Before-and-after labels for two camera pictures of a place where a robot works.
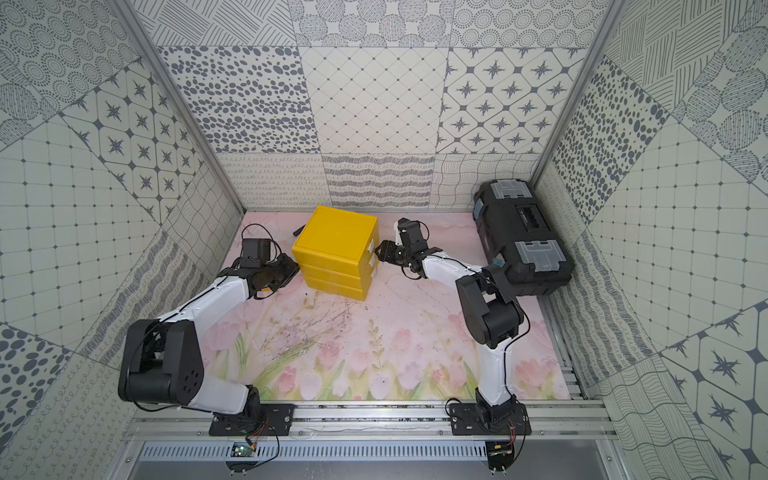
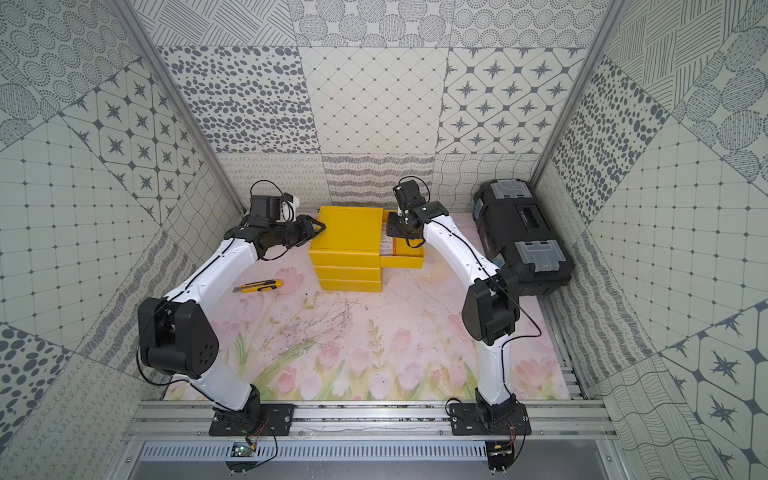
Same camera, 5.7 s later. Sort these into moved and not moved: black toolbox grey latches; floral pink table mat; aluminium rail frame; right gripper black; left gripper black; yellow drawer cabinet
Moved: left gripper black; yellow drawer cabinet; right gripper black
Not moved: black toolbox grey latches; floral pink table mat; aluminium rail frame
